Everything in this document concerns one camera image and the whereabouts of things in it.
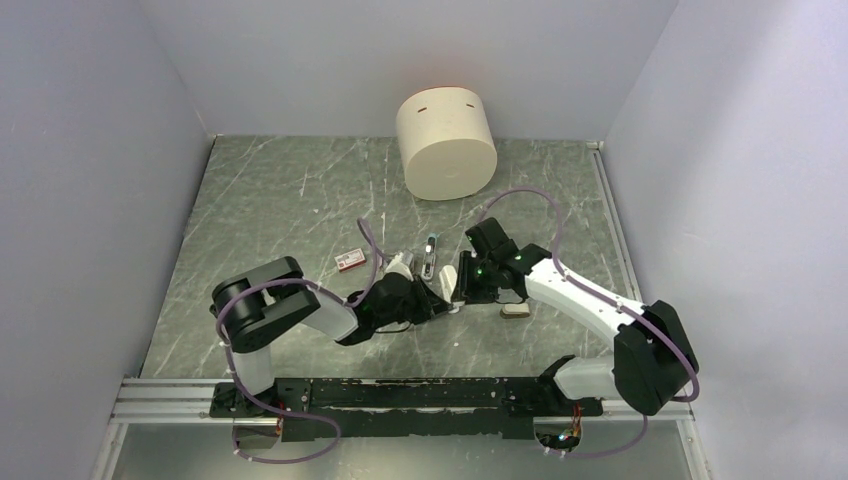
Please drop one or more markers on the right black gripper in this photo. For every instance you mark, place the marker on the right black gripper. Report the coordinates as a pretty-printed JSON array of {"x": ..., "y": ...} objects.
[{"x": 465, "y": 288}]

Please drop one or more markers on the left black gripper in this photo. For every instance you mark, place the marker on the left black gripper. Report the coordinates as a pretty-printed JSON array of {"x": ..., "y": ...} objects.
[{"x": 430, "y": 304}]

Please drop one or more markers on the blue white stapler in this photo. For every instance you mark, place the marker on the blue white stapler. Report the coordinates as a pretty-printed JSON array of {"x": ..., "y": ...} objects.
[{"x": 429, "y": 258}]

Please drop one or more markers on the red white staple box sleeve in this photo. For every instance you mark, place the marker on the red white staple box sleeve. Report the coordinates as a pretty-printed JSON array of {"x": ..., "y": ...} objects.
[{"x": 350, "y": 259}]

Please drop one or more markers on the long white stapler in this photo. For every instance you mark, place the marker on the long white stapler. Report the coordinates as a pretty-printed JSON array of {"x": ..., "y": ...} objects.
[{"x": 448, "y": 282}]

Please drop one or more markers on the staple tray with staples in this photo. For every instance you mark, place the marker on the staple tray with staples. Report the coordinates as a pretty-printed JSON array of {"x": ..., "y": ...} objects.
[{"x": 405, "y": 257}]

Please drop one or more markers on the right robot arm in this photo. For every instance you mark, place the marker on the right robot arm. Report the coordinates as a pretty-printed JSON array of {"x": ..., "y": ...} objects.
[{"x": 650, "y": 360}]

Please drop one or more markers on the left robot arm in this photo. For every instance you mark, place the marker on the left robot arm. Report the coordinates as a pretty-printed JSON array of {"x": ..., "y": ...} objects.
[{"x": 255, "y": 308}]

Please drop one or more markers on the small beige stapler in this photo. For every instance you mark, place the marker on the small beige stapler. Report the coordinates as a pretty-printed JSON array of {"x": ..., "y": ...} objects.
[{"x": 514, "y": 311}]

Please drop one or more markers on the cream cylindrical container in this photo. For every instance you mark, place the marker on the cream cylindrical container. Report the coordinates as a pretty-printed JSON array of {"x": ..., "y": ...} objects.
[{"x": 445, "y": 143}]

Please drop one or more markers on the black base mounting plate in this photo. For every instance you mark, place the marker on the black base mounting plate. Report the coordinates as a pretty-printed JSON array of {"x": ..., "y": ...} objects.
[{"x": 358, "y": 408}]

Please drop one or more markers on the aluminium rail frame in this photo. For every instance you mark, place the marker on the aluminium rail frame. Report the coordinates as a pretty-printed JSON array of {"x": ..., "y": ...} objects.
[{"x": 160, "y": 429}]

